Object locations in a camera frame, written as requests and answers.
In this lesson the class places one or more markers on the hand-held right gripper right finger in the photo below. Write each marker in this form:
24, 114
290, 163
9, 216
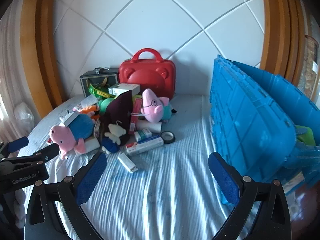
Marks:
225, 177

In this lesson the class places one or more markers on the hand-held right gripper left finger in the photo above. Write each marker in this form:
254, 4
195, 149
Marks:
91, 177

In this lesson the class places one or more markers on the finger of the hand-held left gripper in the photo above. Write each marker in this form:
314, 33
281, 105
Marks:
48, 152
18, 143

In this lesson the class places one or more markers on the pink pig plush blue body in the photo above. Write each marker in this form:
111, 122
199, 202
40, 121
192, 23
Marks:
82, 125

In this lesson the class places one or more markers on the blue plastic crate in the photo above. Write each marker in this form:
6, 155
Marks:
250, 120

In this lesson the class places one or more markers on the dark tape roll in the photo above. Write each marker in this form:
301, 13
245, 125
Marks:
168, 142

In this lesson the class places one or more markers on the white striped desktop tablecloth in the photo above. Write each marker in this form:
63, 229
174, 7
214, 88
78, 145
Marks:
162, 192

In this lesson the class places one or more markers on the person's left hand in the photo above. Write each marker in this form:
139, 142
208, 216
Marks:
19, 205

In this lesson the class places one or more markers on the clear plastic bag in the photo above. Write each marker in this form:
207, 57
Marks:
23, 115

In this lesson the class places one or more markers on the white grey box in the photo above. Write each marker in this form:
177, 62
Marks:
70, 117

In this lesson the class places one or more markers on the small white bear plush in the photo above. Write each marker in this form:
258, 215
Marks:
116, 131

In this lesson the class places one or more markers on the pink pig plush orange dress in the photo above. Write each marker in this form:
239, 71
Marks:
90, 110

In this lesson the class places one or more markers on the long white red medicine box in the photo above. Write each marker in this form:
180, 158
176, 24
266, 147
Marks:
145, 145

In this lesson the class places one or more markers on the clear plastic packet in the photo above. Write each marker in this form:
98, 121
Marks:
87, 102

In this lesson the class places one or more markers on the small green white box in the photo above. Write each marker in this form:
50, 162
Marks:
142, 134

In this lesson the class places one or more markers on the dark maroon pouch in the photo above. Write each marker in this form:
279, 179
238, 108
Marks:
117, 110

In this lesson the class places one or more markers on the white curtain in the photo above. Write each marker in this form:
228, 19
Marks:
10, 67

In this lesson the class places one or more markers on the white paper roll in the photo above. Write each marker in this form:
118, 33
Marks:
150, 126

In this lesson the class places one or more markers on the black gift box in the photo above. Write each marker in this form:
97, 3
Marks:
86, 80

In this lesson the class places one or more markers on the bright green plush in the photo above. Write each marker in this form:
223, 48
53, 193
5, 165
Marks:
306, 135

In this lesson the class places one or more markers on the pink pig plush with glasses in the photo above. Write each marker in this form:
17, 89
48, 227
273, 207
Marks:
151, 105

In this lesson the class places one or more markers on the white green medicine box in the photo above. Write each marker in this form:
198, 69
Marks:
125, 88

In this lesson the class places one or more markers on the silver metal tool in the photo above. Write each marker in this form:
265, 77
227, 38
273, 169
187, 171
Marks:
101, 69

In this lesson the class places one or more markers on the rolled patterned carpet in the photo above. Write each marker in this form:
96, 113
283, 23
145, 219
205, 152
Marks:
311, 67

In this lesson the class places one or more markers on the wooden door frame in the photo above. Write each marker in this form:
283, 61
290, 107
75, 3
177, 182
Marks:
275, 30
37, 42

